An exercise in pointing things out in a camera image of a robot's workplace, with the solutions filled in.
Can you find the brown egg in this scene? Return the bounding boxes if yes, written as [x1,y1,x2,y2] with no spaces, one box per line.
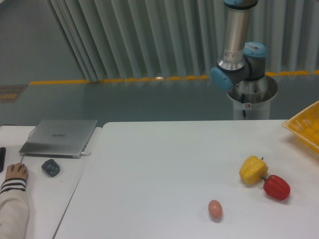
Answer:
[208,200,222,219]

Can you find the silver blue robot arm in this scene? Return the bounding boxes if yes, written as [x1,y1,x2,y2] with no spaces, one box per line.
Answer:
[211,0,266,90]

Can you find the red bell pepper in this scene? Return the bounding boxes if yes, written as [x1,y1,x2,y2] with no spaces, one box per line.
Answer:
[261,175,291,201]

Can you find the yellow bell pepper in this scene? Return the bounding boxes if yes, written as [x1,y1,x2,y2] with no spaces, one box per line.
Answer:
[239,155,268,185]

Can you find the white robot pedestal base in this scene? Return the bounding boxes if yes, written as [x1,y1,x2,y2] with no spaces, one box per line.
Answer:
[227,75,278,120]

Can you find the black phone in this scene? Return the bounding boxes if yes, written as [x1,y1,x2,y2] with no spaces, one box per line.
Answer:
[0,147,6,172]

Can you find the mouse cable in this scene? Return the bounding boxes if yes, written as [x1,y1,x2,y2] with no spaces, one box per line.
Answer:
[19,125,37,165]

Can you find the cream sleeve forearm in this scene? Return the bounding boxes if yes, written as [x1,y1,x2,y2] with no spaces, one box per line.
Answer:
[0,178,29,239]

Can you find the white folding curtain screen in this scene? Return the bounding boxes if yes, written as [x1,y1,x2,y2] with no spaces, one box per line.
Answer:
[51,0,319,82]

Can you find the person's hand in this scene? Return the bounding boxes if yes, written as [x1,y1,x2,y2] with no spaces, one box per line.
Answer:
[5,163,28,181]

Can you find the small dark grey device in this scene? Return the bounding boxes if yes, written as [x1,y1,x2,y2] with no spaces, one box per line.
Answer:
[41,159,60,177]

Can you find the black pedestal cable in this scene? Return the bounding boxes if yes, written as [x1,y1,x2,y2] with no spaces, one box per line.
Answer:
[240,93,248,120]

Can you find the yellow plastic basket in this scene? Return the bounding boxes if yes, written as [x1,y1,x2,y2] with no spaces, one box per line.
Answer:
[282,101,319,154]

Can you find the silver closed laptop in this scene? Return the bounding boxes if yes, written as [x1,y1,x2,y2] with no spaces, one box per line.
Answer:
[19,119,98,158]

